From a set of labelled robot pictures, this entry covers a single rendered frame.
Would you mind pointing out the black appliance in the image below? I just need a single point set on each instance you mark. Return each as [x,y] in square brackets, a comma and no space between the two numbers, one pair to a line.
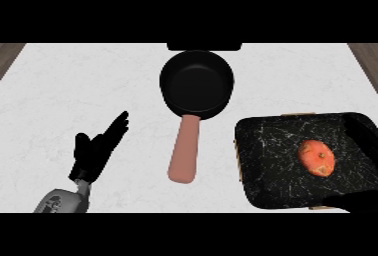
[205,46]

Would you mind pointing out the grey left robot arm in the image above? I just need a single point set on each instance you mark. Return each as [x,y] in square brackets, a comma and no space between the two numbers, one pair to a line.
[64,200]

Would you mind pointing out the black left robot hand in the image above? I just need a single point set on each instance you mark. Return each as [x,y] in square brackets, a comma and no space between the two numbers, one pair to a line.
[97,150]

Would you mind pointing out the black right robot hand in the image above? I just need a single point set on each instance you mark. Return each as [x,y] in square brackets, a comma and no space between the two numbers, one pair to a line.
[366,133]

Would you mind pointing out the black marble tray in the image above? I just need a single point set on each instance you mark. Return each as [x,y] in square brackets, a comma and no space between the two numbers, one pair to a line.
[276,160]

